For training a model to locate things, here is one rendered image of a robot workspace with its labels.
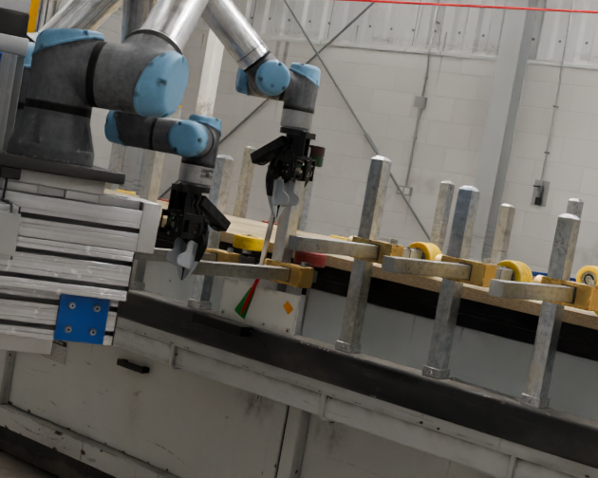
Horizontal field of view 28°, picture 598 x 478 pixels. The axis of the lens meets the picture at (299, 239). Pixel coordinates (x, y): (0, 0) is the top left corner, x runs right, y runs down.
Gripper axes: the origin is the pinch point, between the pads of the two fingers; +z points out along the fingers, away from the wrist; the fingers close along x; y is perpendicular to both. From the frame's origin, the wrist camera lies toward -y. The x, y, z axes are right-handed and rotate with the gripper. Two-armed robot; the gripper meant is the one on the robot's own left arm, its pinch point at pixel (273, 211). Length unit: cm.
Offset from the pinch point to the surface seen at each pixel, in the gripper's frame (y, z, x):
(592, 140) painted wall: -280, -81, 706
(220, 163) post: -28.7, -9.1, 8.9
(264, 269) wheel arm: 1.1, 13.9, -1.3
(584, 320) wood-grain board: 71, 11, 25
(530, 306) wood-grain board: 58, 11, 25
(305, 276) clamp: 4.6, 14.3, 10.0
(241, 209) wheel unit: -120, 7, 118
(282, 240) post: -3.6, 6.9, 8.9
